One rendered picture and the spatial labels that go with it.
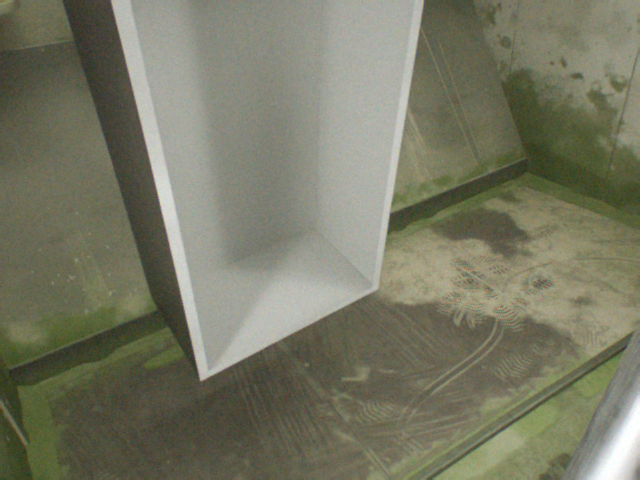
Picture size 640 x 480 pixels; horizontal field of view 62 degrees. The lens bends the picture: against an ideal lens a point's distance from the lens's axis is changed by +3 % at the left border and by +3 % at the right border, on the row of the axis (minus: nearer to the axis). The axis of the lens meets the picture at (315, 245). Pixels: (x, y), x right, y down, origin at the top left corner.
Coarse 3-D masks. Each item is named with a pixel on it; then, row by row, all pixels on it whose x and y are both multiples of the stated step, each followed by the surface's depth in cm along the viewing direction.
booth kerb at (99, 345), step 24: (504, 168) 289; (456, 192) 277; (480, 192) 287; (408, 216) 265; (144, 312) 210; (96, 336) 202; (120, 336) 208; (144, 336) 213; (48, 360) 196; (72, 360) 201; (96, 360) 207; (24, 384) 195
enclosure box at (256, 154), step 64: (64, 0) 99; (128, 0) 74; (192, 0) 114; (256, 0) 122; (320, 0) 132; (384, 0) 113; (128, 64) 79; (192, 64) 122; (256, 64) 132; (320, 64) 143; (384, 64) 121; (128, 128) 95; (192, 128) 132; (256, 128) 143; (320, 128) 155; (384, 128) 129; (128, 192) 121; (192, 192) 143; (256, 192) 157; (320, 192) 170; (384, 192) 139; (192, 256) 157; (256, 256) 171; (320, 256) 172; (192, 320) 121; (256, 320) 152
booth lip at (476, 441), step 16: (608, 352) 187; (576, 368) 182; (592, 368) 183; (560, 384) 177; (528, 400) 173; (544, 400) 174; (512, 416) 168; (480, 432) 164; (496, 432) 165; (464, 448) 160; (432, 464) 157; (448, 464) 158
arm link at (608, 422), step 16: (624, 368) 45; (608, 384) 48; (624, 384) 45; (608, 400) 46; (624, 400) 44; (592, 416) 50; (608, 416) 46; (624, 416) 44; (592, 432) 48; (608, 432) 45; (624, 432) 44; (576, 448) 50; (592, 448) 47; (608, 448) 45; (624, 448) 44; (576, 464) 49; (592, 464) 47; (608, 464) 45; (624, 464) 44
